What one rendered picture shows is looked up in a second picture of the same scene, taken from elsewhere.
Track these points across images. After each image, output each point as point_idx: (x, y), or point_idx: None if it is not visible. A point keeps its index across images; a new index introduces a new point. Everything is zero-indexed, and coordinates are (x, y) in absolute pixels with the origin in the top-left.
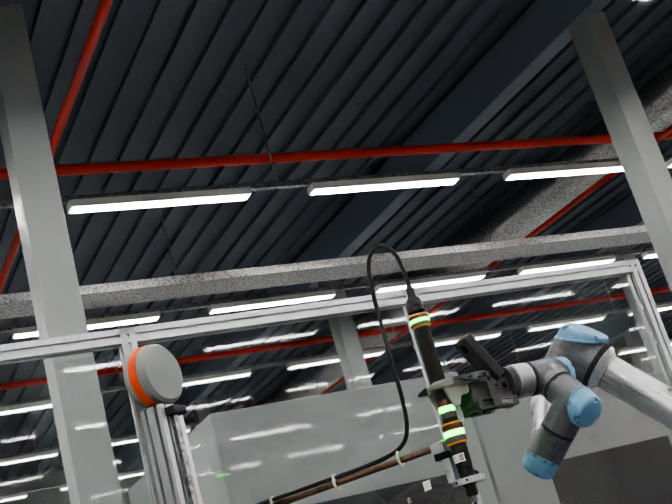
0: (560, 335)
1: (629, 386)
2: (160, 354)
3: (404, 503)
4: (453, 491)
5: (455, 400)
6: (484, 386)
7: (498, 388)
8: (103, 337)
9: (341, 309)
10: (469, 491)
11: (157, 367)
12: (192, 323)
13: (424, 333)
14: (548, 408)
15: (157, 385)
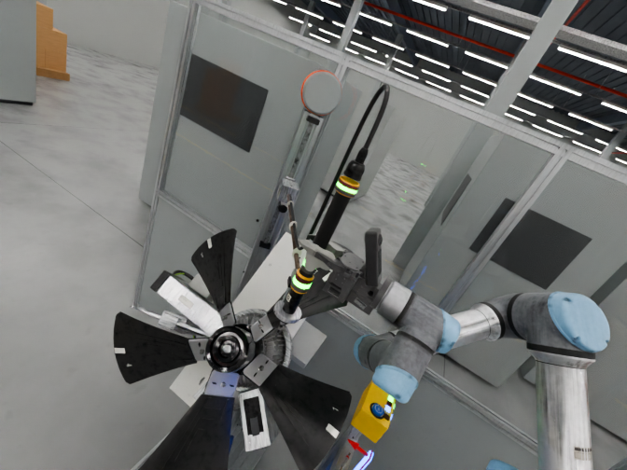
0: (554, 298)
1: (547, 397)
2: (327, 81)
3: None
4: (320, 297)
5: (308, 266)
6: (346, 279)
7: (362, 290)
8: (333, 53)
9: (493, 124)
10: None
11: (318, 89)
12: (384, 73)
13: (335, 200)
14: None
15: (310, 99)
